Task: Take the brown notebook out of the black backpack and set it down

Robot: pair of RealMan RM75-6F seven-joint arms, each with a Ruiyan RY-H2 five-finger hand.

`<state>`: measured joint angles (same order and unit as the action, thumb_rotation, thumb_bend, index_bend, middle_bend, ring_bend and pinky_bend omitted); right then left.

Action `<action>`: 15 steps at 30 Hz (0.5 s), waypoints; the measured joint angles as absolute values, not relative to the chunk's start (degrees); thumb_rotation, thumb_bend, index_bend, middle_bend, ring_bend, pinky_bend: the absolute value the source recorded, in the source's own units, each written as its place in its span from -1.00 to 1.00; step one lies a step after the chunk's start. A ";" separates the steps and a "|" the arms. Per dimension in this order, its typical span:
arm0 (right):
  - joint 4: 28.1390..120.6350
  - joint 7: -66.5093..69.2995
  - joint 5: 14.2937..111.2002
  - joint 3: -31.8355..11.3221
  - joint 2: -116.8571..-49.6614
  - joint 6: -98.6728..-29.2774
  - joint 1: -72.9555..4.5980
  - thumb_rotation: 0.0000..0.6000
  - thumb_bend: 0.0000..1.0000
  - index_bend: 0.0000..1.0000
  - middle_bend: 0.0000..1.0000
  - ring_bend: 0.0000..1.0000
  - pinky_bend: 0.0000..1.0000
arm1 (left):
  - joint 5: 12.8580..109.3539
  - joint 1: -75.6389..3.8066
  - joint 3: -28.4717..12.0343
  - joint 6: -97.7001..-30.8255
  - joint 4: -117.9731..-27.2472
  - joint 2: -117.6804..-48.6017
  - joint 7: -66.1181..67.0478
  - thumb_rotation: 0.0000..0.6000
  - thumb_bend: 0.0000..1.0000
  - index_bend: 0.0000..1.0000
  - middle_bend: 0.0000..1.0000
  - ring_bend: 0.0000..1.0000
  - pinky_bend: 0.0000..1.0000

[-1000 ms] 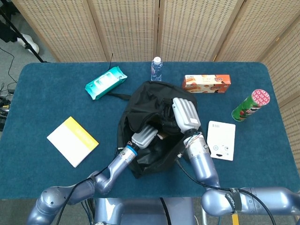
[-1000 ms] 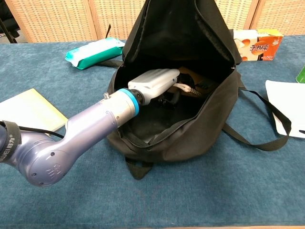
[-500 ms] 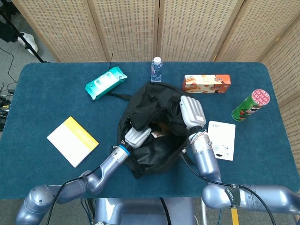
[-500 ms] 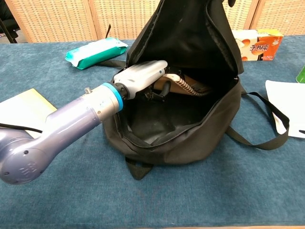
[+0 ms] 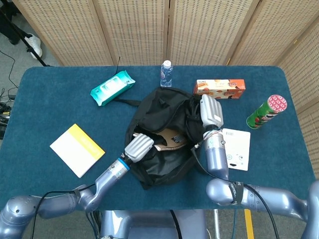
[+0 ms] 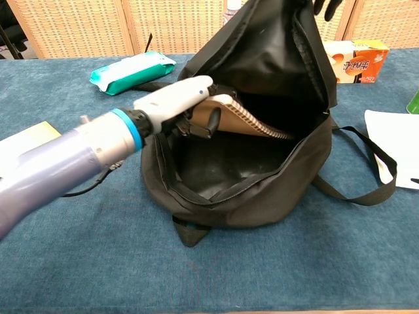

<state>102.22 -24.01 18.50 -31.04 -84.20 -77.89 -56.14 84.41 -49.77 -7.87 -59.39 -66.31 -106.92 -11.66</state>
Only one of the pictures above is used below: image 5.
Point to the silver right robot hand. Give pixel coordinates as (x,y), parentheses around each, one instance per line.
(211,110)

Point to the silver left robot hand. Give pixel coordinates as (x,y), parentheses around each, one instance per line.
(138,148)

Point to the brown spiral notebook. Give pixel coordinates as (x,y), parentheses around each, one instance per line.
(172,139)

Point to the black backpack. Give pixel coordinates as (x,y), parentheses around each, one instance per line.
(164,109)

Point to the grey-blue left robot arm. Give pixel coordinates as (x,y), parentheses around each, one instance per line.
(107,176)

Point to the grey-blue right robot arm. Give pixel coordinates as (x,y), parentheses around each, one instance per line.
(215,154)

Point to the small water bottle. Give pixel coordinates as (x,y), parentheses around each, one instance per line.
(166,74)

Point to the orange biscuit box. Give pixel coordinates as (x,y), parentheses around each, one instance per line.
(224,87)

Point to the white card box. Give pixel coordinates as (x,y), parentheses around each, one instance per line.
(239,149)

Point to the green chips can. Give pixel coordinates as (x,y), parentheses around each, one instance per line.
(264,112)

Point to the white and yellow book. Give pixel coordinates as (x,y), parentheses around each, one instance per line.
(74,149)

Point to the teal wet wipes pack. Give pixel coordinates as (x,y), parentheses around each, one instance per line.
(112,87)

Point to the grey-blue robot torso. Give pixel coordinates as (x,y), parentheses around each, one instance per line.
(149,224)

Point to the blue tablecloth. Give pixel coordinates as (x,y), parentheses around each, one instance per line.
(49,99)

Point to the white sneaker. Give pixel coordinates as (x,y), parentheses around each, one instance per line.
(35,44)

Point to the black tripod stand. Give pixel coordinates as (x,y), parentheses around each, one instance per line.
(22,37)

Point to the dark trouser leg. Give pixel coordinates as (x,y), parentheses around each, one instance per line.
(8,30)

